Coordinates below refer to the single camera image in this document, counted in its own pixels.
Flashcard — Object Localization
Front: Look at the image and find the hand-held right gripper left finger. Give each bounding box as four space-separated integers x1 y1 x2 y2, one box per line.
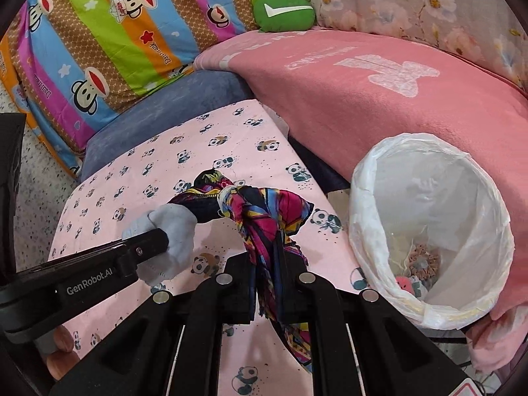
49 253 257 396

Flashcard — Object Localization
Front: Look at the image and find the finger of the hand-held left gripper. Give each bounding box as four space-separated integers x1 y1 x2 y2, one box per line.
121 228 171 275

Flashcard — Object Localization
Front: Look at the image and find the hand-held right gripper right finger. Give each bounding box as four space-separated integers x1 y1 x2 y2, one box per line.
276 249 475 396

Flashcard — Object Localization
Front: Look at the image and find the grey-blue scrunchie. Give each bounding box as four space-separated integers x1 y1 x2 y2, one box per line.
121 204 198 287

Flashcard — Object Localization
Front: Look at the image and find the colourful patterned scarf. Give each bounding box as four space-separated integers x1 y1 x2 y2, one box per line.
167 168 315 374

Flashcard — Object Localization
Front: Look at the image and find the trash bin with white liner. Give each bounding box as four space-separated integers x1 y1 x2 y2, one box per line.
348 132 515 331

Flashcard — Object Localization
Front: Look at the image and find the person's left hand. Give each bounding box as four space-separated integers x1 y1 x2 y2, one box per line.
41 325 81 380

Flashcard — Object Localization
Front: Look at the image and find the pink panda print cloth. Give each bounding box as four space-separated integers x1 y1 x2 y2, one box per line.
47 99 372 396

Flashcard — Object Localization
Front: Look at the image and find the blue-grey cushion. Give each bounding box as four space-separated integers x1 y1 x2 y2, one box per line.
80 69 256 182

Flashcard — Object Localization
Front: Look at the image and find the pink blanket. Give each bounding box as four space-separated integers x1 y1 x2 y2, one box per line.
194 29 528 322

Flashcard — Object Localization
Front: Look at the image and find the striped monkey print pillow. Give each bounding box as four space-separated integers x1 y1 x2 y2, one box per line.
0 0 265 178

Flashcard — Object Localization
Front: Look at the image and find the pink floral bedsheet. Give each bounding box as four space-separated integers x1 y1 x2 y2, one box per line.
470 305 528 376

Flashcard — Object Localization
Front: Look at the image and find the green cushion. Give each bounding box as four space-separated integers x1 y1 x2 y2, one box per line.
253 0 316 34

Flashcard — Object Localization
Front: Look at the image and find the beige hair tie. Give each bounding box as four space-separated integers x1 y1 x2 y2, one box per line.
406 247 440 275

